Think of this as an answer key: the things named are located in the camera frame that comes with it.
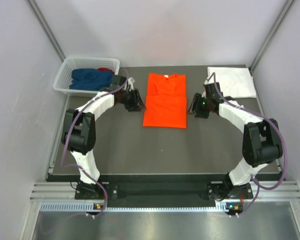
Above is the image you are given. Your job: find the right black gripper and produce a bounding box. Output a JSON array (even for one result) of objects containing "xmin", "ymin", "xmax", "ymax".
[{"xmin": 187, "ymin": 93, "xmax": 212, "ymax": 119}]

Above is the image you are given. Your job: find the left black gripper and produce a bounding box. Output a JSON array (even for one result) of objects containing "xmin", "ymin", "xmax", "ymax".
[{"xmin": 120, "ymin": 88, "xmax": 146, "ymax": 112}]

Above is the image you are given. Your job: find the orange t-shirt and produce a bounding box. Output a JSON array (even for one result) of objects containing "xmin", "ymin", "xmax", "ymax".
[{"xmin": 142, "ymin": 73, "xmax": 187, "ymax": 129}]

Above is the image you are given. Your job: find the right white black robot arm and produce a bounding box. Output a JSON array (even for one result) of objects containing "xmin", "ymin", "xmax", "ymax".
[{"xmin": 187, "ymin": 83, "xmax": 283, "ymax": 198}]

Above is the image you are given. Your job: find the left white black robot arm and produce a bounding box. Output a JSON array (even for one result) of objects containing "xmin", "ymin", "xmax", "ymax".
[{"xmin": 60, "ymin": 75, "xmax": 146, "ymax": 199}]

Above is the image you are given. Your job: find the white folded t-shirt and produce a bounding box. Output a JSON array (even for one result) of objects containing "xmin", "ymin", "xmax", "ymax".
[{"xmin": 207, "ymin": 66, "xmax": 257, "ymax": 99}]

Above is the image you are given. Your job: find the red t-shirt in basket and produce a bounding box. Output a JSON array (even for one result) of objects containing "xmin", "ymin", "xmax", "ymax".
[{"xmin": 97, "ymin": 67, "xmax": 115, "ymax": 75}]

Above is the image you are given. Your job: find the blue t-shirt in basket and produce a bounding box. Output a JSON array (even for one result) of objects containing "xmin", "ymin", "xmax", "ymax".
[{"xmin": 69, "ymin": 68, "xmax": 113, "ymax": 91}]

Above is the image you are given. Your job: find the white plastic basket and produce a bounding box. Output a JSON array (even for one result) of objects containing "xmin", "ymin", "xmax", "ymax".
[{"xmin": 53, "ymin": 55, "xmax": 120, "ymax": 98}]

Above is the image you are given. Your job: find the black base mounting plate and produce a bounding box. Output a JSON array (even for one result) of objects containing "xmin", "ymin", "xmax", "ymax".
[{"xmin": 73, "ymin": 181, "xmax": 256, "ymax": 208}]

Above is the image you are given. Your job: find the grey slotted cable duct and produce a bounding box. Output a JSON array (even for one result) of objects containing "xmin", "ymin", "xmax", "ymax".
[{"xmin": 40, "ymin": 202, "xmax": 240, "ymax": 213}]

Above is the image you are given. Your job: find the aluminium frame rail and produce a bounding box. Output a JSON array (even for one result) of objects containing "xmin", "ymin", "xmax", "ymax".
[{"xmin": 30, "ymin": 181, "xmax": 300, "ymax": 202}]

